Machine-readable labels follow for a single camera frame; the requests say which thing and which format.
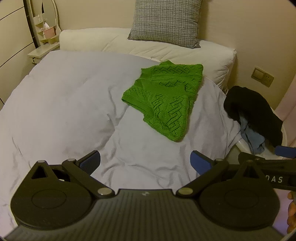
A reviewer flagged cream panelled wardrobe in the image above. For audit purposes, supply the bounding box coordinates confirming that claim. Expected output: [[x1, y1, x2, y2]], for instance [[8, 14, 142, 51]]
[[0, 0, 38, 109]]

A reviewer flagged pale grey duvet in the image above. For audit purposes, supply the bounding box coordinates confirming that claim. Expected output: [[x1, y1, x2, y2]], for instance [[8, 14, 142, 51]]
[[0, 50, 243, 234]]

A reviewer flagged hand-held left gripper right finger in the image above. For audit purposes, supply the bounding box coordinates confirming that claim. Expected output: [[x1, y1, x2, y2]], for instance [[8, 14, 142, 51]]
[[176, 150, 267, 198]]

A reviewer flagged black garment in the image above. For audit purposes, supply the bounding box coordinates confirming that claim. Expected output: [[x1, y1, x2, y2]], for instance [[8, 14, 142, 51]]
[[223, 86, 284, 147]]

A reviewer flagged white nightstand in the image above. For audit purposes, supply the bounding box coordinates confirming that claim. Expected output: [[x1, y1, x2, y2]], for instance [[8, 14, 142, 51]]
[[28, 43, 60, 63]]

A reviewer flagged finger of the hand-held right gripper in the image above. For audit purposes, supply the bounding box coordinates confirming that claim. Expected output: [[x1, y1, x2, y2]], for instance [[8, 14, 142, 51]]
[[238, 152, 278, 163], [275, 145, 296, 159]]

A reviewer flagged white bed bolster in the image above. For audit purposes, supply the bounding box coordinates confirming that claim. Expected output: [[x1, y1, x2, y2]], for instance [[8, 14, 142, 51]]
[[60, 28, 237, 91]]

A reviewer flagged blue garment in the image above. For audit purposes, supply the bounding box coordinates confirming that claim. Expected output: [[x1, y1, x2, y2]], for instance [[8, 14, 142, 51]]
[[239, 115, 266, 154]]

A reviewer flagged person's right hand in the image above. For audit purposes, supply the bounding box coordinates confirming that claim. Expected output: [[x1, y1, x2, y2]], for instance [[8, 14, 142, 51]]
[[287, 191, 296, 234]]

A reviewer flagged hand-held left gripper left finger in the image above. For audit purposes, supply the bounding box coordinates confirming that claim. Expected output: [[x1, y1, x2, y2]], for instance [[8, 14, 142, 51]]
[[30, 150, 116, 199]]

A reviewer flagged oval white-framed mirror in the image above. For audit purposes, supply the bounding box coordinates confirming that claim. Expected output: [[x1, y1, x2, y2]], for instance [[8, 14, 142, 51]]
[[42, 0, 62, 32]]

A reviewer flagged green knit vest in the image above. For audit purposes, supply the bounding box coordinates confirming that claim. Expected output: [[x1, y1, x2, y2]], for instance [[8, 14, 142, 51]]
[[122, 61, 204, 142]]

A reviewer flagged beige wall socket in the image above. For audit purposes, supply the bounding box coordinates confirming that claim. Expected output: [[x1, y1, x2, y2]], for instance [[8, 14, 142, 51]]
[[252, 67, 274, 88]]

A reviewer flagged white laundry basket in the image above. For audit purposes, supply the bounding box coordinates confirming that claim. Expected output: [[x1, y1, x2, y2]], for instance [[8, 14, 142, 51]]
[[236, 109, 289, 160]]

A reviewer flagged cream cosmetics organizer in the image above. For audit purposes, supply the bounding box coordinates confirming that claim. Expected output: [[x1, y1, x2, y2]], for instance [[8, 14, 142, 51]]
[[34, 15, 61, 44]]

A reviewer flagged pink box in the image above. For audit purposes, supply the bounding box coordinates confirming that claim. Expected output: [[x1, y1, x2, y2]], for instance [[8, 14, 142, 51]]
[[43, 27, 56, 39]]

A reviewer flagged grey checked pillow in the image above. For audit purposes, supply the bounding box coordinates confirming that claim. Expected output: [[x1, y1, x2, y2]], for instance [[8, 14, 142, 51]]
[[128, 0, 203, 49]]

